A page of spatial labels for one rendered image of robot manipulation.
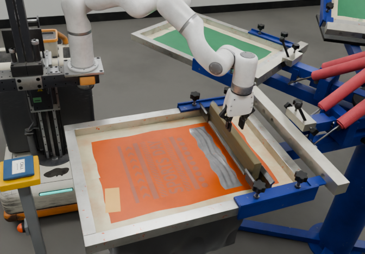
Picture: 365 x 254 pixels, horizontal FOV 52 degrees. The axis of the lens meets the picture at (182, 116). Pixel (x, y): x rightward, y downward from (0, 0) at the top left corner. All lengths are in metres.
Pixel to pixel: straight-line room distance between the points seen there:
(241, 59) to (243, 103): 0.17
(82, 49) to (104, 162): 0.47
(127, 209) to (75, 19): 0.74
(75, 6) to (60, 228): 1.44
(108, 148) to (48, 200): 0.97
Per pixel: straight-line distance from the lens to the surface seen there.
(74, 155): 1.41
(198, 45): 1.23
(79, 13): 1.51
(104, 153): 1.46
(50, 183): 2.35
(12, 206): 2.41
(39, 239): 1.72
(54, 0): 5.04
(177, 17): 1.28
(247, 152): 1.34
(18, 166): 1.45
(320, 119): 1.64
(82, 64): 1.61
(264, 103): 1.66
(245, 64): 1.24
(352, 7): 2.55
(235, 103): 1.32
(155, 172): 1.38
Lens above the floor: 1.92
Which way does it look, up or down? 36 degrees down
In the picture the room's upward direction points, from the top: 4 degrees clockwise
